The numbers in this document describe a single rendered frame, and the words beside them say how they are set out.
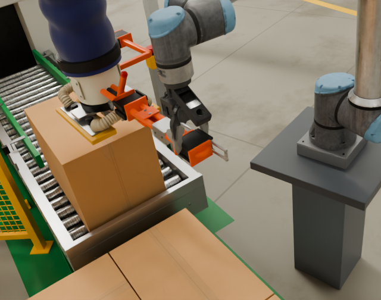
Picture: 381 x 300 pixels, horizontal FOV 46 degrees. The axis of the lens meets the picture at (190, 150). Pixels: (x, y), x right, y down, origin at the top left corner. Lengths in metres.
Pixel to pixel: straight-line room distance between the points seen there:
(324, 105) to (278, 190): 1.20
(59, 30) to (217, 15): 0.62
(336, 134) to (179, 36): 0.96
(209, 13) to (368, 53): 0.63
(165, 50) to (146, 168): 1.00
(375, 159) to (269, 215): 0.98
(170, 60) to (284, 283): 1.59
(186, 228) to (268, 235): 0.78
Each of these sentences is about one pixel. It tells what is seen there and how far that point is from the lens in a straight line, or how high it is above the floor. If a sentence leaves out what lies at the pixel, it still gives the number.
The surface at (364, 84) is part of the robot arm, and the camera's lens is 1.61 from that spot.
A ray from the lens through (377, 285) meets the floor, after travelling 2.44.
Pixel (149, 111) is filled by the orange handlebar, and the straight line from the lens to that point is 1.40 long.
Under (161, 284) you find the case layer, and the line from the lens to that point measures 1.78.
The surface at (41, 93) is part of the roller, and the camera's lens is 3.43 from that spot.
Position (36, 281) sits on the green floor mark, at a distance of 2.78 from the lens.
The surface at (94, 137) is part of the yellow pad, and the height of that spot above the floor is 1.12.
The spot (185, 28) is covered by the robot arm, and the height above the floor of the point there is 1.56.
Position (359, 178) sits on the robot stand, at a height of 0.75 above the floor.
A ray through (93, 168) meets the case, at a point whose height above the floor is 0.87.
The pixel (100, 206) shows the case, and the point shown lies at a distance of 1.99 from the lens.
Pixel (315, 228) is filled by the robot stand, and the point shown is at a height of 0.36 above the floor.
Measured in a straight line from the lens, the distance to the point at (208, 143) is 1.19.
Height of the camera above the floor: 1.93
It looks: 36 degrees down
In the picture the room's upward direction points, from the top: 11 degrees counter-clockwise
